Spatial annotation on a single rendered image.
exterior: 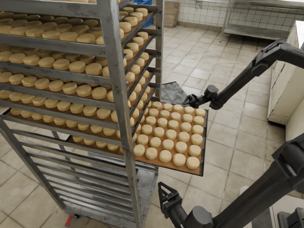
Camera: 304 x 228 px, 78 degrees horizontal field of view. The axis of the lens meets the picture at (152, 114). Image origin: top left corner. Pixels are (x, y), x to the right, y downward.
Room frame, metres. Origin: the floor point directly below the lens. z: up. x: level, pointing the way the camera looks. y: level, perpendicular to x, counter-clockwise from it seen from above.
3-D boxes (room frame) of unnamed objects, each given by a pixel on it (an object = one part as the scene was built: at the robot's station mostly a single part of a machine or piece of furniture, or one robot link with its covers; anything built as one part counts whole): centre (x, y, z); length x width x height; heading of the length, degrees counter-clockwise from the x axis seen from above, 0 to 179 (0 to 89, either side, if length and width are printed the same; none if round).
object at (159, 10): (0.92, 0.27, 1.41); 0.64 x 0.03 x 0.03; 74
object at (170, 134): (0.58, -0.09, 0.96); 0.05 x 0.05 x 0.02
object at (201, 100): (0.91, -0.28, 0.89); 0.07 x 0.07 x 0.10; 29
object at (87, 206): (0.54, 0.37, 0.24); 0.64 x 0.03 x 0.03; 74
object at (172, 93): (2.17, -0.28, 0.02); 0.60 x 0.40 x 0.03; 19
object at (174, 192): (0.32, -0.05, 0.93); 0.09 x 0.07 x 0.07; 29
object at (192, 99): (0.88, -0.22, 0.90); 0.09 x 0.07 x 0.07; 119
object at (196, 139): (0.55, -0.20, 0.96); 0.05 x 0.05 x 0.02
